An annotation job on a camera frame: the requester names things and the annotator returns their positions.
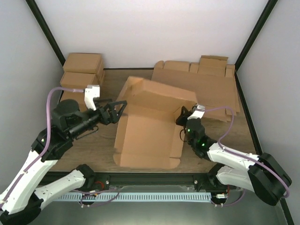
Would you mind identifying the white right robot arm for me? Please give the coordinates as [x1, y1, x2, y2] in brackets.
[176, 104, 292, 206]

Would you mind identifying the cardboard box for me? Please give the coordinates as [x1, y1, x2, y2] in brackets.
[60, 91, 87, 112]
[60, 72, 105, 89]
[113, 76, 197, 169]
[63, 52, 104, 74]

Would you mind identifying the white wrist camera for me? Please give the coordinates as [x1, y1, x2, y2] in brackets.
[188, 104, 205, 120]
[84, 85, 100, 111]

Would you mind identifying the black frame post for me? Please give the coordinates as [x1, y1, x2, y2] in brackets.
[25, 0, 66, 66]
[234, 0, 278, 68]

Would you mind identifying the stack of flat cardboard sheets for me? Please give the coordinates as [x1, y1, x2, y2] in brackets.
[151, 60, 240, 115]

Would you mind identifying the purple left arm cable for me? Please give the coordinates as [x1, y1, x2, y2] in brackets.
[0, 87, 85, 207]

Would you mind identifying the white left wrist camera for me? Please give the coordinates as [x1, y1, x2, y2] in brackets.
[84, 85, 100, 111]

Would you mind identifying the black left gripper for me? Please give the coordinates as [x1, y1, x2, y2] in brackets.
[69, 98, 128, 139]

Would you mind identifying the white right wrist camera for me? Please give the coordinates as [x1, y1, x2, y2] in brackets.
[188, 104, 205, 120]

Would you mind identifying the right black frame post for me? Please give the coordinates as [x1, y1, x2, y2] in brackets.
[234, 0, 278, 68]

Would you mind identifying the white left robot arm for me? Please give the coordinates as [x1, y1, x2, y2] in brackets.
[0, 99, 127, 225]

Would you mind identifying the upright cardboard sheet at back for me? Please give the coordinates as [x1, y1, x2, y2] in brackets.
[198, 55, 228, 77]

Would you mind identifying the left black frame post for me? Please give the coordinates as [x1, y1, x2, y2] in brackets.
[25, 0, 66, 66]

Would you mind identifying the light blue slotted cable duct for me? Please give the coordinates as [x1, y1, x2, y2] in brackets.
[56, 192, 211, 203]

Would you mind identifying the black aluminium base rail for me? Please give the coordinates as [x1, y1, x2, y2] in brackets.
[67, 172, 249, 188]

